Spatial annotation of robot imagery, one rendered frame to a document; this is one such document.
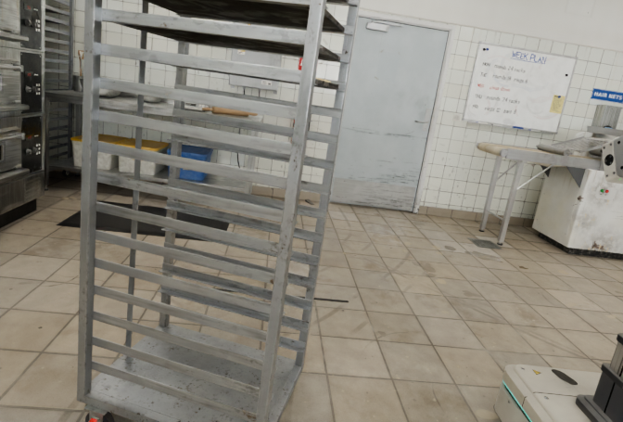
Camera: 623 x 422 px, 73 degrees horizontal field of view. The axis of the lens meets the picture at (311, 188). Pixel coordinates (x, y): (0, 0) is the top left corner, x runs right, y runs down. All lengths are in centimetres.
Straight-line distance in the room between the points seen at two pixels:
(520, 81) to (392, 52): 146
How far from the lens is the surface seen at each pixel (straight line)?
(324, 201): 152
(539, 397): 187
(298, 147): 104
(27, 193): 371
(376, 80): 477
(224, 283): 176
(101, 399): 166
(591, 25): 575
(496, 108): 520
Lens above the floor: 120
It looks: 13 degrees down
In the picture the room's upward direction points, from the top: 8 degrees clockwise
